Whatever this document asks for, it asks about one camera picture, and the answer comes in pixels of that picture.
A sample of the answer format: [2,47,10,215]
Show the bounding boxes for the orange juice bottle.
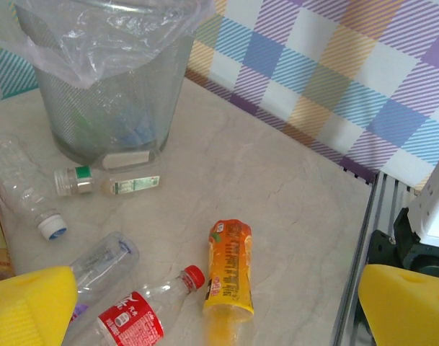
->
[203,218,257,346]

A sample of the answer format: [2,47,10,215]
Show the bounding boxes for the aluminium side rail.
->
[332,169,422,346]

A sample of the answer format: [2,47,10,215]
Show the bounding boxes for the red label red cap bottle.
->
[62,265,206,346]

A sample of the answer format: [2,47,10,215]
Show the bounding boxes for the clear plastic bin liner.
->
[0,0,215,91]

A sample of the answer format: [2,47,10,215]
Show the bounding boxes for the clear crushed plastic bottle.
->
[69,230,141,300]

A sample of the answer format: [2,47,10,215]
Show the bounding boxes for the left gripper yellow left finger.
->
[0,265,79,346]

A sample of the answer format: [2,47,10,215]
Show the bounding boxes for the clear bottle green neck band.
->
[53,165,161,198]

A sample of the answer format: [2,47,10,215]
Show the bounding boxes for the clear bin with plastic liner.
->
[13,0,200,166]

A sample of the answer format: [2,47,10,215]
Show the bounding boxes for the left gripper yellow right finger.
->
[359,263,439,346]

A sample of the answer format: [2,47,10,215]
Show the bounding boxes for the clear bottle with white cap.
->
[0,138,68,241]

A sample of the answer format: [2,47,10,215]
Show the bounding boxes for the green label plastic bottle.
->
[69,107,94,138]

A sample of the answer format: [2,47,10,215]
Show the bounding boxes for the blue label clear bottle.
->
[117,107,157,143]

